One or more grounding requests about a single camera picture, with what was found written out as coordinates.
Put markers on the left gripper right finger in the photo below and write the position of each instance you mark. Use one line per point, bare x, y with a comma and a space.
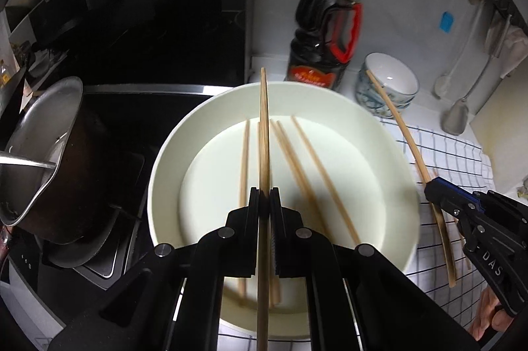
304, 253

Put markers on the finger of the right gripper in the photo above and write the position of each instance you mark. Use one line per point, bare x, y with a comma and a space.
450, 197
466, 215

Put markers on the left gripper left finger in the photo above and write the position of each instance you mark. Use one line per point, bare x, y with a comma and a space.
200, 271

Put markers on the wooden chopstick three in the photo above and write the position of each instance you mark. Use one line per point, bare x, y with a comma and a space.
264, 173

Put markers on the wooden chopstick two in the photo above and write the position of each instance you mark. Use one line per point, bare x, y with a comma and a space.
263, 211

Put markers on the wooden chopstick one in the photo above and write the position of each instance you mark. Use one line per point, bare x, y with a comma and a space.
242, 287

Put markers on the wooden chopstick five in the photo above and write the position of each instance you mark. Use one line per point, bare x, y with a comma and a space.
301, 173

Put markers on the wooden chopstick six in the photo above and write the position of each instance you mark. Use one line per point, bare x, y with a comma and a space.
328, 183

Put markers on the wooden chopstick four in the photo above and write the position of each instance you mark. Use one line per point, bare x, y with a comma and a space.
295, 169

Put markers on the right human hand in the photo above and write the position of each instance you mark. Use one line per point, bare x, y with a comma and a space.
489, 315

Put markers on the hanging metal spatula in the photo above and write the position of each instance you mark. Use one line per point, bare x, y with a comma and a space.
454, 122

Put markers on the white cutting board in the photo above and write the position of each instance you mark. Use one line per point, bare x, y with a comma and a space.
501, 129

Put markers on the large white round bowl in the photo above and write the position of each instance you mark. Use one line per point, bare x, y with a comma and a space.
194, 183

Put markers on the hanging white spoon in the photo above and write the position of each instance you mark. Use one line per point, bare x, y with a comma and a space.
443, 82

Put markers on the bottom floral bowl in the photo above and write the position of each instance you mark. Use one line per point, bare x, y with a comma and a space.
369, 98

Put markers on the floral bowl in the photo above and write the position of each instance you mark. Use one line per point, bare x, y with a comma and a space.
369, 98
364, 80
393, 74

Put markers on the top floral bowl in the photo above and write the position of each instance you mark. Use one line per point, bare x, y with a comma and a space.
393, 74

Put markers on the middle floral bowl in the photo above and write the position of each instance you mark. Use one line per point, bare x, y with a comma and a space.
364, 80

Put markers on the black induction stove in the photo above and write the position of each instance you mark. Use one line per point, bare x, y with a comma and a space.
137, 121

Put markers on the steel cooking pot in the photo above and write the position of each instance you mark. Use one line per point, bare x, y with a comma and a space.
60, 178

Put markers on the dark soy sauce bottle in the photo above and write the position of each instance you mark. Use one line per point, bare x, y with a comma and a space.
324, 42

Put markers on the blue wall hook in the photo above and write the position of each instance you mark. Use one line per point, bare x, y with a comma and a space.
446, 22

